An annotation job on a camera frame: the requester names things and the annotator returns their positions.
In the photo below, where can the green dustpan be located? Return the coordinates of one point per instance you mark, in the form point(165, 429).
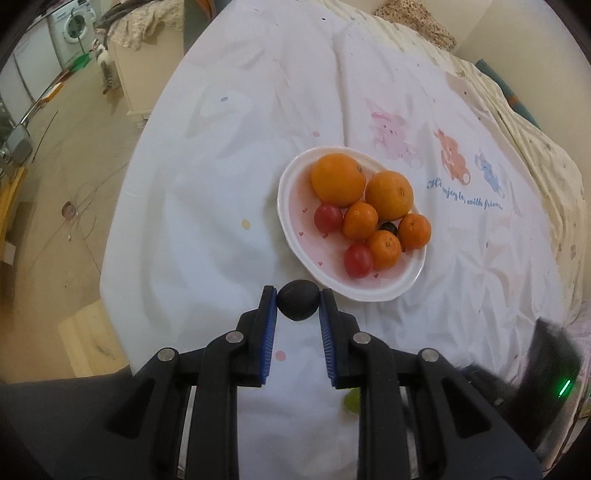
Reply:
point(81, 61)

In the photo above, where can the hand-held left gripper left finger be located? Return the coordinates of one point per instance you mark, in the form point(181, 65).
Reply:
point(270, 334)

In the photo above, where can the white low cabinet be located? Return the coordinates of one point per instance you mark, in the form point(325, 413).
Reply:
point(34, 74)

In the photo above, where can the red cherry tomato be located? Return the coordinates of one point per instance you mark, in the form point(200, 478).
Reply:
point(328, 218)
point(358, 261)

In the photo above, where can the light wooden board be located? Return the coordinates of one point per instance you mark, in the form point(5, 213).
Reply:
point(92, 334)

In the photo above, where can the teal cushion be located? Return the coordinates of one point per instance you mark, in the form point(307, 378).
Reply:
point(508, 92)

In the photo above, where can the pale yellow blanket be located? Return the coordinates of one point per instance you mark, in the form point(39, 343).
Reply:
point(545, 161)

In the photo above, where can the white washing machine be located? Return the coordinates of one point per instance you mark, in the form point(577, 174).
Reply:
point(69, 23)

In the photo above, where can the cream wooden cabinet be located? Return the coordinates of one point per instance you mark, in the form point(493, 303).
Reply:
point(147, 78)

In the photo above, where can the large orange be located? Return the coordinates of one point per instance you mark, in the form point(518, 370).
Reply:
point(389, 194)
point(338, 180)

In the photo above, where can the striped cat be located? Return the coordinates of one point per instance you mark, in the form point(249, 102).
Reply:
point(105, 69)

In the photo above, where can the white oval plate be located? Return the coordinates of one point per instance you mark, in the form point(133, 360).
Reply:
point(300, 240)

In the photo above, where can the grey metal box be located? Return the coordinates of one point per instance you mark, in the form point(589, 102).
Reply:
point(18, 144)

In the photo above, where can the cream floral cloth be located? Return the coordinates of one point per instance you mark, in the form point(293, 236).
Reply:
point(138, 25)

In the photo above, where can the leopard print pillow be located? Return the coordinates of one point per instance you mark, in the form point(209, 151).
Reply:
point(415, 21)

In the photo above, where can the yellow wooden furniture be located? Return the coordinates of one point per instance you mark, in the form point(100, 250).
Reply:
point(9, 203)

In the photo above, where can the dark grey clothing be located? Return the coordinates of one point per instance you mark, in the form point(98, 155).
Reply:
point(55, 424)

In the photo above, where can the white printed blanket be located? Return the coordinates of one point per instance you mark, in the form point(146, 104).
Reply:
point(207, 184)

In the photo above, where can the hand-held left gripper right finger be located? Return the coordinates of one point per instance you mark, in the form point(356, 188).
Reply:
point(328, 344)

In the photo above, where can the small tangerine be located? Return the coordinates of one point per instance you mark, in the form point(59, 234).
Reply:
point(414, 230)
point(360, 220)
point(384, 249)

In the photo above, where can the dark purple plum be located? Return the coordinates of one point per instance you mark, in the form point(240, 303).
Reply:
point(298, 302)
point(388, 227)

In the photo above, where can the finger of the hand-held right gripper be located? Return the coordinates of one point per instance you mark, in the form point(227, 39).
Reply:
point(494, 384)

